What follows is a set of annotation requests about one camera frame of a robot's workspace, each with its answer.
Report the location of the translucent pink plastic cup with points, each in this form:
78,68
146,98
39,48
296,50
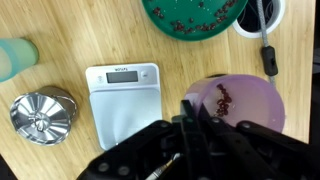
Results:
252,98

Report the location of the white digital kitchen scale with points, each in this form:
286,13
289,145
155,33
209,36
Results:
124,99

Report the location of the silver metal juicer bowl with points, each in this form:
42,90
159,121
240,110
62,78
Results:
44,116

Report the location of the translucent teal plastic cup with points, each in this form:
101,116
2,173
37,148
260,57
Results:
16,55

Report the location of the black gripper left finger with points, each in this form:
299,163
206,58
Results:
138,156

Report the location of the green round plate with beans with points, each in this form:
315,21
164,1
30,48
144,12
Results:
193,20

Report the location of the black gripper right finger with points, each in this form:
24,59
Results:
255,152

